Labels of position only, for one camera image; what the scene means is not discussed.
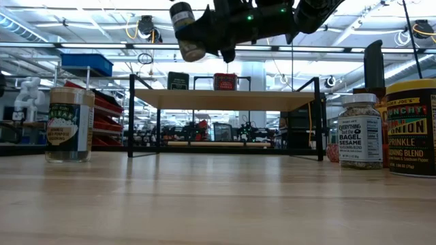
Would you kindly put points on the wooden shelf riser black legs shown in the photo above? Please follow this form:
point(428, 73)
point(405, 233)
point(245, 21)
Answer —
point(221, 100)

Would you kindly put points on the blue storage bin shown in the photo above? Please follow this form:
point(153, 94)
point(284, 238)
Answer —
point(86, 64)

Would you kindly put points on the furikake jar tan lid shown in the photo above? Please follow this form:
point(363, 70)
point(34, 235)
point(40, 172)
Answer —
point(68, 129)

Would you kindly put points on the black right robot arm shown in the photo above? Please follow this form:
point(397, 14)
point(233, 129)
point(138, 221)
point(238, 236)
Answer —
point(272, 24)

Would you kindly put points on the white building column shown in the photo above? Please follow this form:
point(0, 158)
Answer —
point(257, 73)

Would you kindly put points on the long ceiling light strip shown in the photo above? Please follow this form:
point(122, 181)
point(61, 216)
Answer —
point(102, 45)

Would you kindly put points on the red bin rack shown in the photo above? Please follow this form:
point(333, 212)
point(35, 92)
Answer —
point(109, 105)

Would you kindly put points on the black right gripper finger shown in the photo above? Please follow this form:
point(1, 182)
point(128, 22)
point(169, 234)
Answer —
point(195, 34)

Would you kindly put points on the dark green spice tin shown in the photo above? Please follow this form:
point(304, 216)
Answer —
point(178, 81)

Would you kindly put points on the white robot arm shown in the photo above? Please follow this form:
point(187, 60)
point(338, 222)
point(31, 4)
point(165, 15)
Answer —
point(29, 95)

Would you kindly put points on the chili onion jar yellow lid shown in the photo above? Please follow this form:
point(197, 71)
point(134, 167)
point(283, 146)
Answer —
point(412, 136)

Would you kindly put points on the black cylindrical post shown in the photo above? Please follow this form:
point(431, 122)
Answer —
point(374, 64)

